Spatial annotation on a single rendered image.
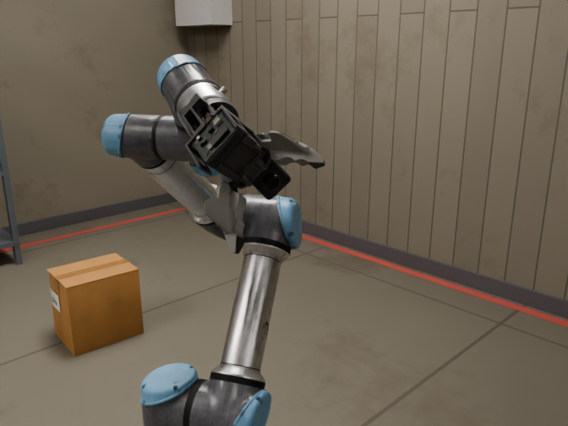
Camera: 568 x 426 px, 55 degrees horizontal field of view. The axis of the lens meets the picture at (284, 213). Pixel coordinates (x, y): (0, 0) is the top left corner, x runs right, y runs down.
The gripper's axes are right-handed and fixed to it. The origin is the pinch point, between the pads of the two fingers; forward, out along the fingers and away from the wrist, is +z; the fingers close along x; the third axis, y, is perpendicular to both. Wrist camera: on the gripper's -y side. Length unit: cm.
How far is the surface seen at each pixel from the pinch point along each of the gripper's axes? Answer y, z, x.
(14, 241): -93, -215, -158
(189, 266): -156, -164, -102
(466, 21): -154, -142, 87
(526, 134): -181, -92, 67
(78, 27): -88, -324, -61
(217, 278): -156, -143, -90
